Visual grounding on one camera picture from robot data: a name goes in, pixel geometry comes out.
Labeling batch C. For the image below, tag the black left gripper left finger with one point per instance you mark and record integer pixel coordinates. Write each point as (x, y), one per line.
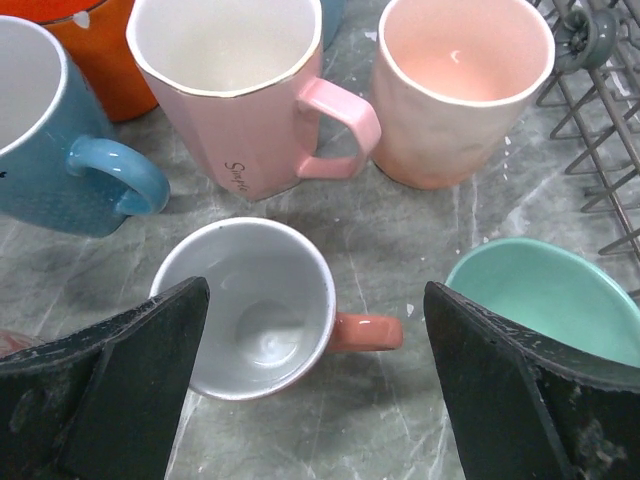
(103, 402)

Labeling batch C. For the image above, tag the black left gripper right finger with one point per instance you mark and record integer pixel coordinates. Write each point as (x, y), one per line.
(525, 406)

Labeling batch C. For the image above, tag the mint green mug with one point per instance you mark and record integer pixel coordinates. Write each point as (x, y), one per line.
(554, 292)

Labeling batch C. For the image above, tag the small coral mug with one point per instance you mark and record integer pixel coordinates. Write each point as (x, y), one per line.
(272, 309)

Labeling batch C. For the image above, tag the dark blue textured mug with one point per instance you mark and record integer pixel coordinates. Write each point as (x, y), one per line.
(62, 167)

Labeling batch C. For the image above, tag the salmon pink mug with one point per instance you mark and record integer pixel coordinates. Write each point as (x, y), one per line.
(449, 80)

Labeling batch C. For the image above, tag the pink faceted mug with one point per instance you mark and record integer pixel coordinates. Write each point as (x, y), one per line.
(241, 83)

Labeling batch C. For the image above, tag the orange mug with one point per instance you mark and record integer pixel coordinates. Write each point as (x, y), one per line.
(93, 32)

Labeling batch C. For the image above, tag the light blue mug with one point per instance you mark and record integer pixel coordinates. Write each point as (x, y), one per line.
(332, 15)

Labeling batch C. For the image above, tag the pink patterned mug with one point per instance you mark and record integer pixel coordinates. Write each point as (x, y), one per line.
(13, 342)

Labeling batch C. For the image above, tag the grey wire dish rack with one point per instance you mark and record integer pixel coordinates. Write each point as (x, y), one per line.
(596, 81)

